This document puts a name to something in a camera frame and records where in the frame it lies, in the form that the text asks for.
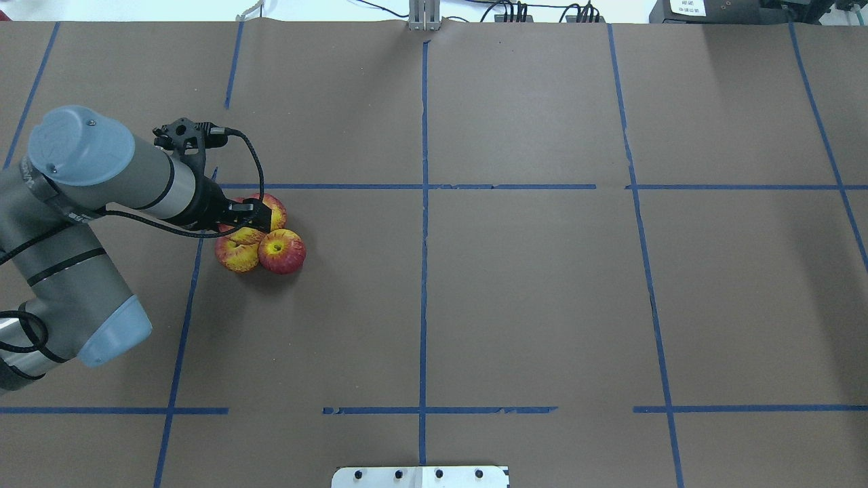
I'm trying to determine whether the red yellow apple alone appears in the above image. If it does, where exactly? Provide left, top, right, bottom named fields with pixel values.
left=224, top=226, right=267, bottom=246

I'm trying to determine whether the red yellow apple back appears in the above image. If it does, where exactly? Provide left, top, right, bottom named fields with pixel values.
left=239, top=192, right=288, bottom=232

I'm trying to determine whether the red yellow apple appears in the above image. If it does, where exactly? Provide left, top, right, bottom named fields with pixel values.
left=214, top=236, right=258, bottom=274
left=239, top=192, right=288, bottom=232
left=258, top=228, right=307, bottom=275

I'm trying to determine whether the red yellow apple front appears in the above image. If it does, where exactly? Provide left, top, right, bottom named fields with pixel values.
left=214, top=236, right=258, bottom=274

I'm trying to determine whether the red yellow apple left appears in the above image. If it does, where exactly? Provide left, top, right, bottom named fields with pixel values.
left=258, top=228, right=307, bottom=275

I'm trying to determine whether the upper black orange connector box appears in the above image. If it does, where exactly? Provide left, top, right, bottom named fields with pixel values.
left=493, top=2, right=534, bottom=24

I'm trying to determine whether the black computer box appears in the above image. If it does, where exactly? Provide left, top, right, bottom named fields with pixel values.
left=648, top=1, right=762, bottom=25

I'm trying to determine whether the black far camera cable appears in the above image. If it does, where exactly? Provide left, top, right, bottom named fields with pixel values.
left=0, top=127, right=267, bottom=367

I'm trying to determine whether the aluminium frame post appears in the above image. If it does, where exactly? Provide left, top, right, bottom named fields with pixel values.
left=407, top=0, right=442, bottom=32

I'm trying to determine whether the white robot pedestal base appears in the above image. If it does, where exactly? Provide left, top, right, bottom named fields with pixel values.
left=331, top=464, right=511, bottom=487

